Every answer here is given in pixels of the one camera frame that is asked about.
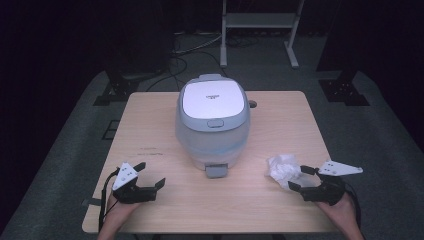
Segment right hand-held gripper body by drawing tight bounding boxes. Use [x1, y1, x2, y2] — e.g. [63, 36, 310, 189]
[302, 160, 364, 206]

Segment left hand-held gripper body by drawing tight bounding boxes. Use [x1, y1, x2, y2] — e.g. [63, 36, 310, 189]
[111, 162, 158, 205]

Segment white paper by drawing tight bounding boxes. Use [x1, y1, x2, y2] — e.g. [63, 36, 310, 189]
[264, 153, 304, 191]

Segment white grey pedal trash can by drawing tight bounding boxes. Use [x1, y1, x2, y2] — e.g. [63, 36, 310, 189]
[174, 73, 252, 180]

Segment person's left hand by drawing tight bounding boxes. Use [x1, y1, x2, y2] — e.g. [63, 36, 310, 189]
[106, 194, 141, 223]

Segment person's right hand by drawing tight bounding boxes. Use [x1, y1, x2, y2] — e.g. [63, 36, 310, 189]
[316, 192, 357, 230]

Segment grey tape strip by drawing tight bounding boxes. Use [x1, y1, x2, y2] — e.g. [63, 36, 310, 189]
[81, 197, 103, 208]

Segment black stand base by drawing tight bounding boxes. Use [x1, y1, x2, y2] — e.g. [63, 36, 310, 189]
[92, 68, 168, 107]
[317, 69, 371, 107]

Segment white metal stand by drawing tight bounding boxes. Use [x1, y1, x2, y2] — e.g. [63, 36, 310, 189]
[219, 0, 306, 70]

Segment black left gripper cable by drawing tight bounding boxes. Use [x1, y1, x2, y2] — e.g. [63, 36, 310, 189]
[98, 167, 121, 232]

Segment cables on floor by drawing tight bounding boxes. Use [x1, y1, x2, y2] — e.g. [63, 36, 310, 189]
[145, 30, 231, 93]

